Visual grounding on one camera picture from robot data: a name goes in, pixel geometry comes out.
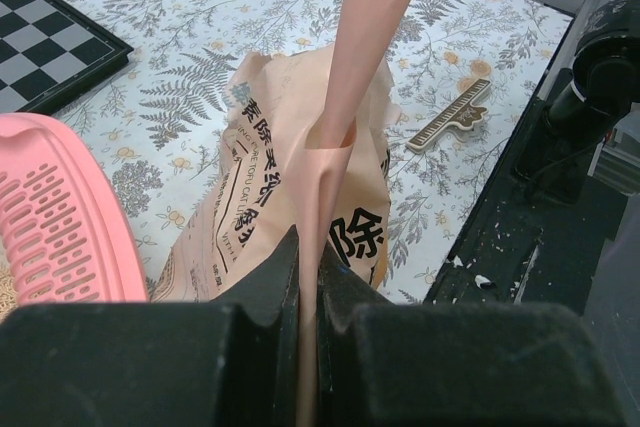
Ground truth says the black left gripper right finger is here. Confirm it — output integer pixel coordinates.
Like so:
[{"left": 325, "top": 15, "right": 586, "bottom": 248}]
[{"left": 319, "top": 245, "right": 639, "bottom": 426}]

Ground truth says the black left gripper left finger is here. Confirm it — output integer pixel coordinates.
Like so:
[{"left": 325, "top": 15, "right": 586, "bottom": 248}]
[{"left": 1, "top": 230, "right": 299, "bottom": 426}]

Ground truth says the peach cat litter bag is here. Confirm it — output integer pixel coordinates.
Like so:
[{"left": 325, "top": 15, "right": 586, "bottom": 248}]
[{"left": 151, "top": 0, "right": 411, "bottom": 426}]

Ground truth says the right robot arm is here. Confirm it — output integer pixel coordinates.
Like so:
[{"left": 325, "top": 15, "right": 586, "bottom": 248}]
[{"left": 514, "top": 0, "right": 639, "bottom": 204}]

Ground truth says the pink litter box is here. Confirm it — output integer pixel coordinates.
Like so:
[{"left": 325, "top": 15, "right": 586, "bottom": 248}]
[{"left": 1, "top": 113, "right": 149, "bottom": 306}]

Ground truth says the tan cat litter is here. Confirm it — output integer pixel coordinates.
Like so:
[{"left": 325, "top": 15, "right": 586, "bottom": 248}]
[{"left": 0, "top": 247, "right": 17, "bottom": 321}]

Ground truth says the wooden piano shaped ornament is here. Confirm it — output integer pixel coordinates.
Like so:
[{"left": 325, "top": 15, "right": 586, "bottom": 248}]
[{"left": 405, "top": 79, "right": 491, "bottom": 153}]

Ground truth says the floral tablecloth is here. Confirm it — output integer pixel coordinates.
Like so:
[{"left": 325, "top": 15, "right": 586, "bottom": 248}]
[{"left": 0, "top": 0, "right": 576, "bottom": 306}]

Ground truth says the black white chessboard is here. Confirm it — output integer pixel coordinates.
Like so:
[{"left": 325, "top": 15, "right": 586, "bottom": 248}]
[{"left": 0, "top": 0, "right": 133, "bottom": 115}]

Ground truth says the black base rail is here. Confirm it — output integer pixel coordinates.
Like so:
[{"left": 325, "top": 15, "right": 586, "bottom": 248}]
[{"left": 422, "top": 0, "right": 640, "bottom": 427}]

